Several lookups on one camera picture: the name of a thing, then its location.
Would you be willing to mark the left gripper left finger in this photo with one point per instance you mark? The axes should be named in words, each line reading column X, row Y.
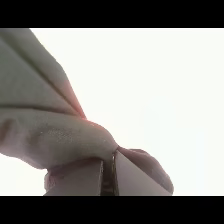
column 83, row 181

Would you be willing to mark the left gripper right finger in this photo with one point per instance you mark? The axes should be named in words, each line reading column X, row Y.
column 133, row 183

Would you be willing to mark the black garment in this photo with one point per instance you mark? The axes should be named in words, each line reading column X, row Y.
column 50, row 133

